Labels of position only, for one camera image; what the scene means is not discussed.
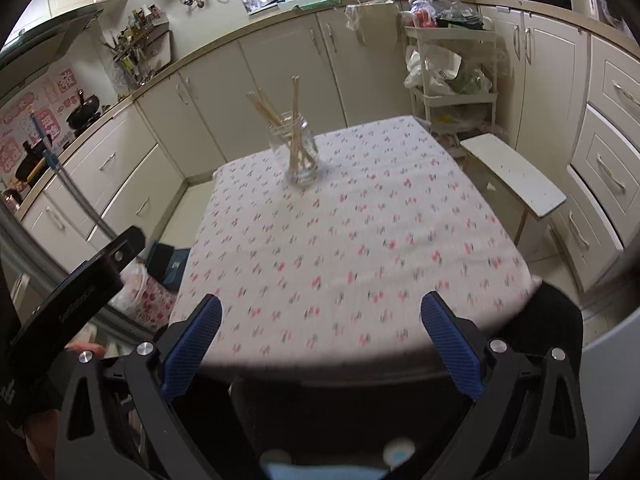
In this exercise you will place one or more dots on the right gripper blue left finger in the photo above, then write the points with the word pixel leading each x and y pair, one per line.
pixel 184 345

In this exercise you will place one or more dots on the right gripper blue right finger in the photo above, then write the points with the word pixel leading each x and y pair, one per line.
pixel 458 342

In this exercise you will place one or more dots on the wooden chopstick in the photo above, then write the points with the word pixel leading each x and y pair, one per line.
pixel 270 110
pixel 275 107
pixel 294 143

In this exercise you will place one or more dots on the teal dustpan with brush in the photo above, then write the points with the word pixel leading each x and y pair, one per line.
pixel 166 264

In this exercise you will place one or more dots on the cherry print tablecloth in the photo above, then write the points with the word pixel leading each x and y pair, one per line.
pixel 326 281

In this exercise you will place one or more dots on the white stool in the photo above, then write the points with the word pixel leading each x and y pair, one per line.
pixel 538 195

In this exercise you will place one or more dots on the clear glass jar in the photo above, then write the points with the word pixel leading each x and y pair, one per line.
pixel 279 140

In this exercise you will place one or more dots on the black wok on stove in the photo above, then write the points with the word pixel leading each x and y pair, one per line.
pixel 85 111

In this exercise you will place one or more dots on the white rolling storage cart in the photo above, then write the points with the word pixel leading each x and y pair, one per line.
pixel 452 69

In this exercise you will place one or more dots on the mop handle blue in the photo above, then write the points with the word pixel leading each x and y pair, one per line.
pixel 54 164

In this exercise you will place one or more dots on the wall utensil rack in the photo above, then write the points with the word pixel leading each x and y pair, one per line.
pixel 142 49

